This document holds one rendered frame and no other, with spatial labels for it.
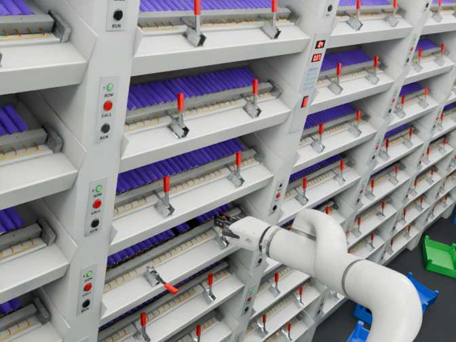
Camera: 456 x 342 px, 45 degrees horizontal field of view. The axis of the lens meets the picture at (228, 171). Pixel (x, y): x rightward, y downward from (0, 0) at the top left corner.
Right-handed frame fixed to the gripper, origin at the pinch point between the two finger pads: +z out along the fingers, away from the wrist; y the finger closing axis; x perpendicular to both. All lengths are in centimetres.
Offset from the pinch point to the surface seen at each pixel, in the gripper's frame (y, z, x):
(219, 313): 14.0, 9.0, -42.1
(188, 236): -9.8, 3.5, -2.6
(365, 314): 133, 3, -100
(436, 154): 201, 4, -27
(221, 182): -4.2, -1.8, 13.1
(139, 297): -32.7, -1.9, -8.4
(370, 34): 52, -11, 49
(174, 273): -20.0, -1.0, -7.9
